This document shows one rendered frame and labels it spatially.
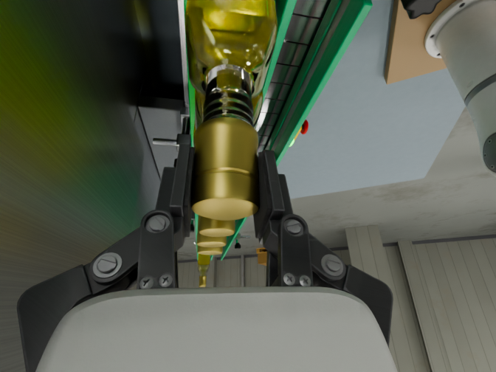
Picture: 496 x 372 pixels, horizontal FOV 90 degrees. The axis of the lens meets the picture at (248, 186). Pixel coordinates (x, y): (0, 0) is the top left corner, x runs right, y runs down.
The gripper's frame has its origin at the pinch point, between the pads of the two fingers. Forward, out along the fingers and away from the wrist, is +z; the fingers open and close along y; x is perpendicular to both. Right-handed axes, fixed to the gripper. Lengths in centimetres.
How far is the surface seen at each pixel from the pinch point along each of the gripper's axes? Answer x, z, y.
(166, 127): -25.3, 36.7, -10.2
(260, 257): -604, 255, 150
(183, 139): -20.6, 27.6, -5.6
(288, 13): 2.9, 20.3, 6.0
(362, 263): -392, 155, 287
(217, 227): -9.4, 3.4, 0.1
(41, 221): -6.4, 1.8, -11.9
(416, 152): -41, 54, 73
